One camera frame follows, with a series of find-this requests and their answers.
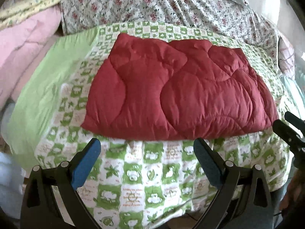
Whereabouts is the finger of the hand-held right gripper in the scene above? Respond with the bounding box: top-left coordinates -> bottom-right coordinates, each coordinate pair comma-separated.
284,111 -> 305,130
272,119 -> 305,154

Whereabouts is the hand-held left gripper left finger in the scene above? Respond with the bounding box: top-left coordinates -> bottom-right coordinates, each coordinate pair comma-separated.
20,138 -> 106,229

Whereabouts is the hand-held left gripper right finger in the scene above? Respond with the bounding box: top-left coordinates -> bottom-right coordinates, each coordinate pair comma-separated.
193,137 -> 275,229

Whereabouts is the red quilted garment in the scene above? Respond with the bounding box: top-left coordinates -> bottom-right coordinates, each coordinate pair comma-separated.
80,33 -> 280,141

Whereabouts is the person's right hand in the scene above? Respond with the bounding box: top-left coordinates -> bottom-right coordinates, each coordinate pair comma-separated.
279,170 -> 305,211

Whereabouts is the pale teal cloth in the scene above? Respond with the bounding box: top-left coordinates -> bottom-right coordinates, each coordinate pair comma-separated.
280,68 -> 305,117

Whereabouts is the green checkered printed blanket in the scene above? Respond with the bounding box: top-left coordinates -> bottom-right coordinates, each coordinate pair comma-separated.
6,21 -> 295,229

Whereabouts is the pink plaid pillow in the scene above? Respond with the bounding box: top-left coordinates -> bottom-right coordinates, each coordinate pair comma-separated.
278,35 -> 296,78

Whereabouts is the light blue cloth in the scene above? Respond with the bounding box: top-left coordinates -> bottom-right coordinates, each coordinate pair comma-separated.
0,151 -> 26,220

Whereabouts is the pink quilt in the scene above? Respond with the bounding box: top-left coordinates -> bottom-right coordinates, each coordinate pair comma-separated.
0,5 -> 65,111

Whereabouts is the red floral quilt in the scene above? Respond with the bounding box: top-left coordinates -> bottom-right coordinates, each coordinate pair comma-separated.
59,0 -> 280,53

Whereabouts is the yellow floral cloth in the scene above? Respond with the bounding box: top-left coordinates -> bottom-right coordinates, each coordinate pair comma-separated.
0,0 -> 71,30

